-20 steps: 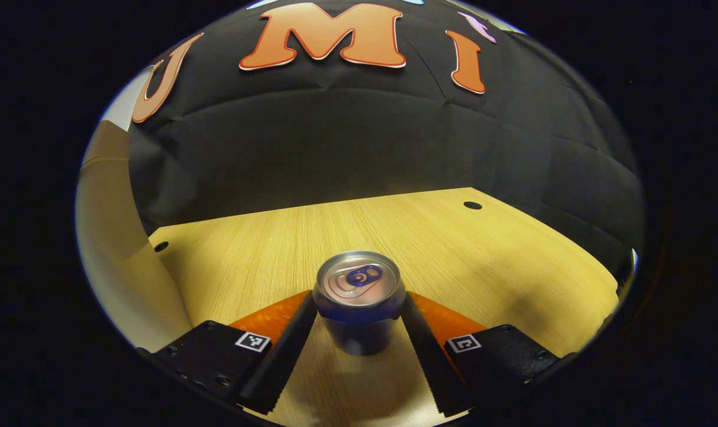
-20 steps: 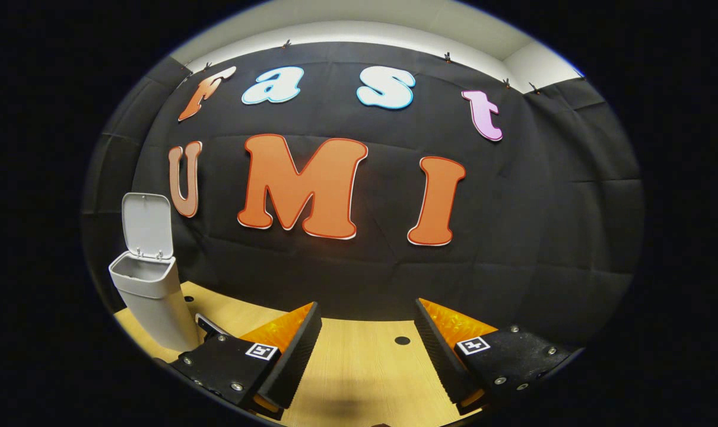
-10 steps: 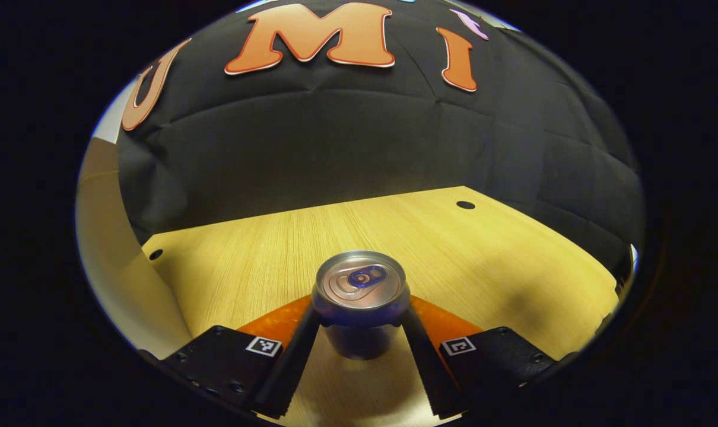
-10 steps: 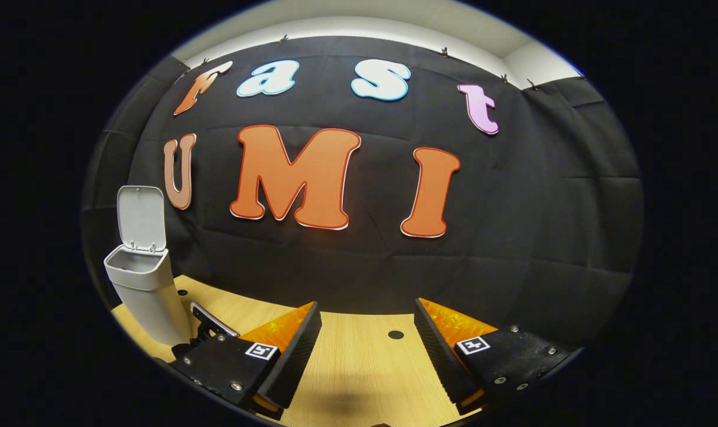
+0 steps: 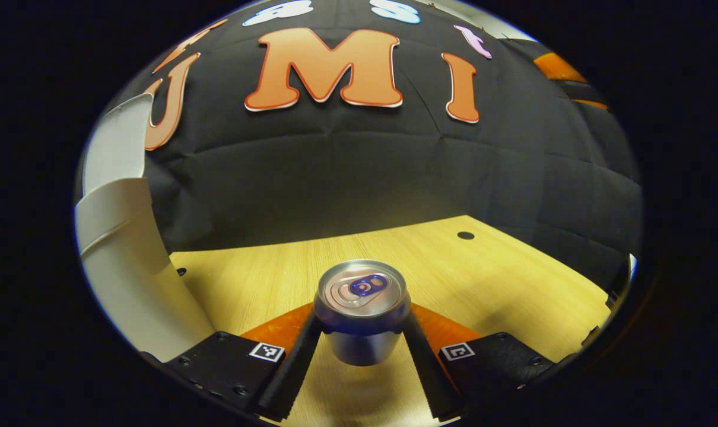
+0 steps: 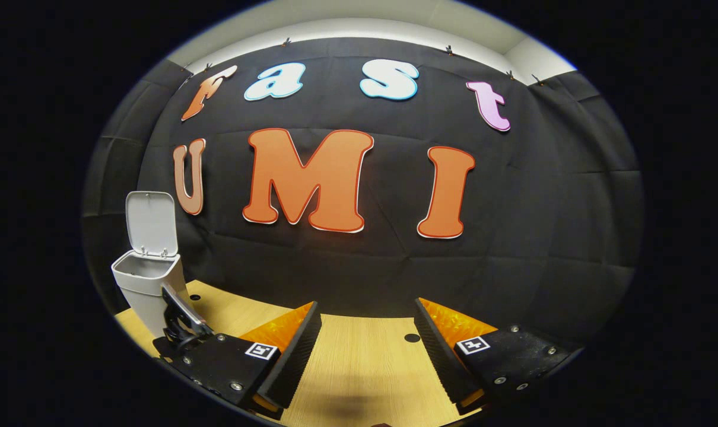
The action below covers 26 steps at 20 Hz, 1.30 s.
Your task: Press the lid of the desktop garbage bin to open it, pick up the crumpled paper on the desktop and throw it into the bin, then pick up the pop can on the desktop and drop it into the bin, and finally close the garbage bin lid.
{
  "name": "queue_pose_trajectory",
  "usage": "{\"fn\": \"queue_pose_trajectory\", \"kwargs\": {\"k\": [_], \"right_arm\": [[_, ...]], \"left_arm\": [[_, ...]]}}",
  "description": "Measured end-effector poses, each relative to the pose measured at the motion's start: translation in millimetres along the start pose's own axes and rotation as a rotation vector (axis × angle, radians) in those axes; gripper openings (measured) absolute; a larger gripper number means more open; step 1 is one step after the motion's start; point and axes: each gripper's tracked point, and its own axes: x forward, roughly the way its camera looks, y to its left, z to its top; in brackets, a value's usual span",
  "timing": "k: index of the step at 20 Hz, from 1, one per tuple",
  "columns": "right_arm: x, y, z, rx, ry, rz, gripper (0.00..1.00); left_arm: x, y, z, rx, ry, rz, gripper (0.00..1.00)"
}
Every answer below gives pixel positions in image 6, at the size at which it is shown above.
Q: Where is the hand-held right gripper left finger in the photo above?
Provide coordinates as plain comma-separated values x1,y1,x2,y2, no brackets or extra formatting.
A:
168,300,323,421

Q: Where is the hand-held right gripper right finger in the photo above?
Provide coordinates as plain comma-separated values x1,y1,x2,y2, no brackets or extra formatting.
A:
414,297,574,417

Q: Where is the white desktop garbage bin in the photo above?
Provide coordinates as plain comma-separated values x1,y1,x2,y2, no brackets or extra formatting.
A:
111,191,196,340

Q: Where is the wooden desktop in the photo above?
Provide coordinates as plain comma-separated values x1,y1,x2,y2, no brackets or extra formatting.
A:
115,280,484,427

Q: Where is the black backdrop cloth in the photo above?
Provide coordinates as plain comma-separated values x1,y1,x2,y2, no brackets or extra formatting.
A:
81,37,643,350

